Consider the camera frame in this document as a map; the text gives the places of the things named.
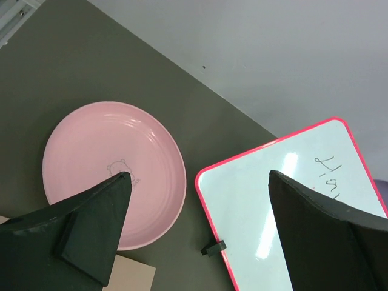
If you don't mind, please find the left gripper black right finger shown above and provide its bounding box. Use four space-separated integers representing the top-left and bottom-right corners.
269 170 387 290

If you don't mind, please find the red-framed whiteboard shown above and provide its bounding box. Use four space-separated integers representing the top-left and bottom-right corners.
195 117 387 290

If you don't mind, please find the pink plate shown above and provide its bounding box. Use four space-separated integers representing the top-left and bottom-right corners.
42 101 187 251

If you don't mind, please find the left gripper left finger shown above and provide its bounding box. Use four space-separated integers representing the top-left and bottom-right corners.
1 172 132 290

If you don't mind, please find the aluminium corner post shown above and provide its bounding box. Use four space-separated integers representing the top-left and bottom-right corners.
0 0 45 47

